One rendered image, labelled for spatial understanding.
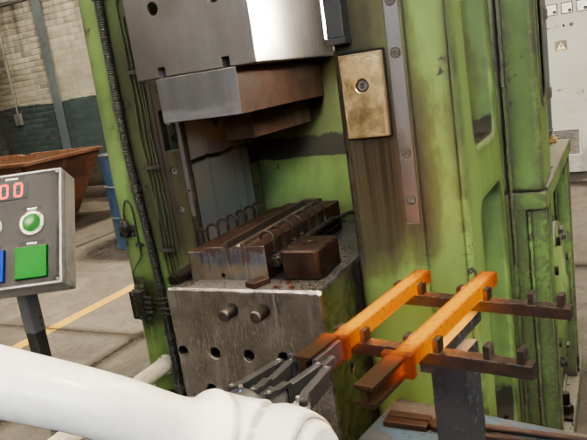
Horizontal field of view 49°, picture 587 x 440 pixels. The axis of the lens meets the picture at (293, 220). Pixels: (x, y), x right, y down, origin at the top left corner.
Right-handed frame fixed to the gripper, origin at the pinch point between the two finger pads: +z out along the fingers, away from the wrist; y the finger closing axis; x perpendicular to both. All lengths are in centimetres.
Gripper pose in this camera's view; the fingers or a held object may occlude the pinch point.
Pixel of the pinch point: (321, 357)
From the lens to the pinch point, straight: 96.1
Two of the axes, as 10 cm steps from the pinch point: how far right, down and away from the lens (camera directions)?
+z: 5.6, -2.6, 7.9
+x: -1.5, -9.7, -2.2
